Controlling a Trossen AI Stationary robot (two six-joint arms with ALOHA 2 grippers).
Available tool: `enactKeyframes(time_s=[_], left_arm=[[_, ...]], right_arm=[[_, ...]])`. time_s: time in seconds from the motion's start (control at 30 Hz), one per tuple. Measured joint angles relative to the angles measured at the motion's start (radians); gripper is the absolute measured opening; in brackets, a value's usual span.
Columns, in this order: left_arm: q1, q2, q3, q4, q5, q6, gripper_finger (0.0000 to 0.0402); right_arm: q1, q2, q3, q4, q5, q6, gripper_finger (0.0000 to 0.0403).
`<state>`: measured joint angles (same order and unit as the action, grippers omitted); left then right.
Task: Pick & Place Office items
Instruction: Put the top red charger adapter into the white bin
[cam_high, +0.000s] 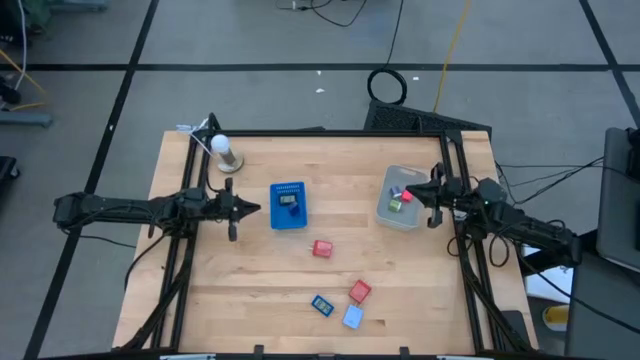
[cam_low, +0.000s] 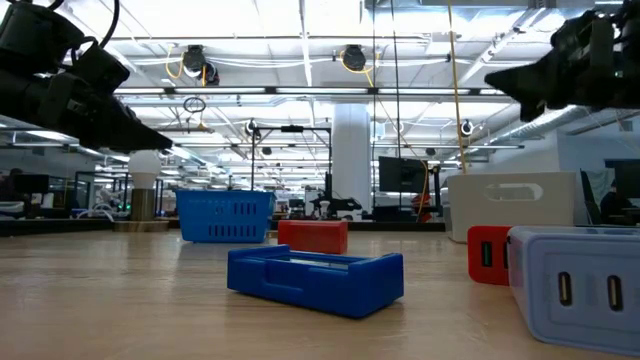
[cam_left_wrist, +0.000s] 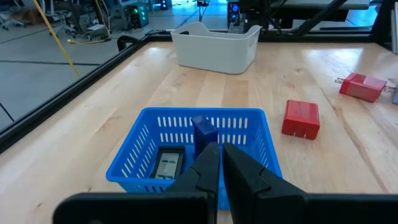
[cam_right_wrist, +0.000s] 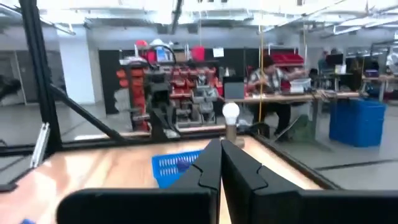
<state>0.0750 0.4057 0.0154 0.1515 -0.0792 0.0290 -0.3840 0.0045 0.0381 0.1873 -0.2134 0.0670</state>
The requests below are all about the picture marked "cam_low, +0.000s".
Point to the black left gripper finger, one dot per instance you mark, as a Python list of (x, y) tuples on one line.
[(125, 130)]

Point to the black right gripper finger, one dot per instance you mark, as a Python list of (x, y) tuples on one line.
[(540, 82)]

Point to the red charger block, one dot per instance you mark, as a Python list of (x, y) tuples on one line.
[(312, 237), (487, 255)]

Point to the blue rectangular display case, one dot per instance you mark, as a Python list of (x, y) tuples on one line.
[(315, 290)]

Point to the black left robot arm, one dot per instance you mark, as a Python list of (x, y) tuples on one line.
[(30, 35)]

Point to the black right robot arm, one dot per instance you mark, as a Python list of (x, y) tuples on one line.
[(631, 9)]

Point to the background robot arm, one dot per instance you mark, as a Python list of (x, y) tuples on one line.
[(337, 205)]

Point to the white bulb brass lamp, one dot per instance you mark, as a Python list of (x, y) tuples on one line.
[(144, 170)]

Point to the black monitor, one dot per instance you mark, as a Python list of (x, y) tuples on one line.
[(402, 175), (627, 180)]

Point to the blue slotted plastic basket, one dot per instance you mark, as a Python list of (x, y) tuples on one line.
[(225, 215)]

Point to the white plastic storage bin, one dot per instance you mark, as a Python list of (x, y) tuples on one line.
[(510, 215)]

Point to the person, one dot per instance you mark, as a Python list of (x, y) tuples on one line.
[(614, 205)]

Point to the white building column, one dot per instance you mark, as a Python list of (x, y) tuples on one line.
[(351, 150)]

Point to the light blue charger block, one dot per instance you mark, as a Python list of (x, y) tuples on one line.
[(575, 290)]

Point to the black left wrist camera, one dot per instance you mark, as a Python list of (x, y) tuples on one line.
[(100, 70)]

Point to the black frame stand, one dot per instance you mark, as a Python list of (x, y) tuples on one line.
[(292, 129)]

